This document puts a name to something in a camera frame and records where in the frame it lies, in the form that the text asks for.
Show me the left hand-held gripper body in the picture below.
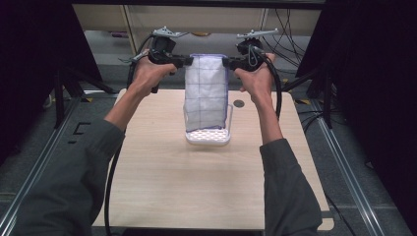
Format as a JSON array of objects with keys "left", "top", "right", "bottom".
[{"left": 131, "top": 26, "right": 190, "bottom": 67}]

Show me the white shelf unit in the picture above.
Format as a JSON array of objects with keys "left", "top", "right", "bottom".
[{"left": 72, "top": 3, "right": 323, "bottom": 56}]

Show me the bundle of black cables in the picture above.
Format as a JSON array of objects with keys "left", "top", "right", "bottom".
[{"left": 261, "top": 9, "right": 314, "bottom": 75}]

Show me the aluminium floor rail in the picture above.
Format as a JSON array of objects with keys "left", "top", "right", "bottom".
[
  {"left": 0, "top": 97, "right": 83, "bottom": 236},
  {"left": 309, "top": 97, "right": 388, "bottom": 236}
]

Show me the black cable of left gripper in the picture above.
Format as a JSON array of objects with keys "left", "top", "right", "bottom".
[{"left": 103, "top": 33, "right": 155, "bottom": 236}]

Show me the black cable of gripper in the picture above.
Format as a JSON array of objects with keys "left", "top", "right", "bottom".
[
  {"left": 253, "top": 45, "right": 283, "bottom": 121},
  {"left": 103, "top": 33, "right": 155, "bottom": 236}
]

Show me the person's right hand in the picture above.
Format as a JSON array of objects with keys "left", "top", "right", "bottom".
[{"left": 233, "top": 52, "right": 276, "bottom": 103}]

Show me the thin black floor cable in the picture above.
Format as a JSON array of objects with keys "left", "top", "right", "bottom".
[{"left": 324, "top": 193, "right": 358, "bottom": 236}]

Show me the black metal stand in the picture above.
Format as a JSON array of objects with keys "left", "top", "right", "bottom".
[
  {"left": 53, "top": 67, "right": 116, "bottom": 130},
  {"left": 282, "top": 67, "right": 334, "bottom": 130}
]

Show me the person's left hand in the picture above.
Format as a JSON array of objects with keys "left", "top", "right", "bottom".
[{"left": 128, "top": 48, "right": 178, "bottom": 98}]

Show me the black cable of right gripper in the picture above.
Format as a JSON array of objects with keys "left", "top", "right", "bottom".
[{"left": 253, "top": 45, "right": 283, "bottom": 121}]

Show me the black curtain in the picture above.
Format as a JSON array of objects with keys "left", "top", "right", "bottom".
[
  {"left": 0, "top": 0, "right": 103, "bottom": 165},
  {"left": 295, "top": 0, "right": 417, "bottom": 227}
]

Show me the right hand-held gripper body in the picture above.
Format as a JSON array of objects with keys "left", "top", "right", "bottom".
[{"left": 234, "top": 28, "right": 280, "bottom": 73}]

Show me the white cloth with purple trim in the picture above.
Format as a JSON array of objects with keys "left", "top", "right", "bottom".
[{"left": 183, "top": 53, "right": 229, "bottom": 134}]

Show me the white plastic basket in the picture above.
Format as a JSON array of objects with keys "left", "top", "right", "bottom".
[{"left": 182, "top": 102, "right": 234, "bottom": 147}]

